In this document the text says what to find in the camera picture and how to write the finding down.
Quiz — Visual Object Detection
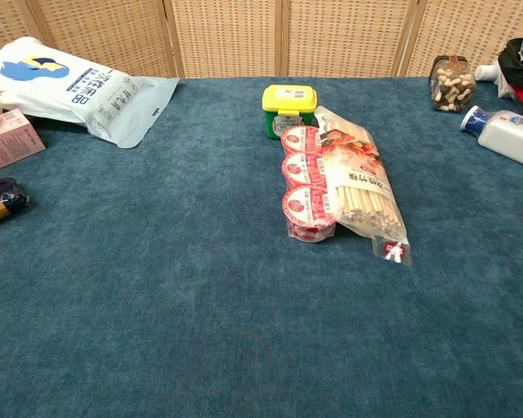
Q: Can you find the bamboo chopsticks plastic pack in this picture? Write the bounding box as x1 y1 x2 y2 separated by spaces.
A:
312 105 413 267

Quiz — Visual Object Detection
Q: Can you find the red yogurt cup multipack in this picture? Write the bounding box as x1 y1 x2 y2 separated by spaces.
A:
280 125 336 243

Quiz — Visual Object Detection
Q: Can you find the blue tablecloth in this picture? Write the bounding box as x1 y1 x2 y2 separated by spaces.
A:
0 76 523 418

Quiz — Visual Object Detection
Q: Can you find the green tub with yellow lid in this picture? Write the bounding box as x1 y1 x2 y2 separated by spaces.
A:
261 84 318 141

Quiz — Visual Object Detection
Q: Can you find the woven bamboo folding screen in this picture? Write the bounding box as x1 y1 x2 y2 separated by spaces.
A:
0 0 523 80

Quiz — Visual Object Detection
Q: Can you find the white printed plastic bag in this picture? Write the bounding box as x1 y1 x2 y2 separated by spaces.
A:
0 36 180 150

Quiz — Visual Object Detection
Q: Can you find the clear jar of mixed snacks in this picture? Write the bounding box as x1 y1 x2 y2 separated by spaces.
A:
430 55 478 114

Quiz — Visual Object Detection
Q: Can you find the white bottle with blue cap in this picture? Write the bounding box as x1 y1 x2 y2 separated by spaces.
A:
459 104 523 172

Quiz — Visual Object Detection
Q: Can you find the brown and navy snack packet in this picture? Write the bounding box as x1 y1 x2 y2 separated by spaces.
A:
0 176 31 229

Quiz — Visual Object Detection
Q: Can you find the pink cardboard box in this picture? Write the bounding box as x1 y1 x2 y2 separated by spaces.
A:
0 108 47 175

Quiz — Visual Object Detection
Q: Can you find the white cylindrical bottle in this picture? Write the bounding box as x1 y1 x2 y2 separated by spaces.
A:
474 63 502 82

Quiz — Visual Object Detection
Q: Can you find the black bag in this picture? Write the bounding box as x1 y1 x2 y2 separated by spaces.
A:
497 37 523 104

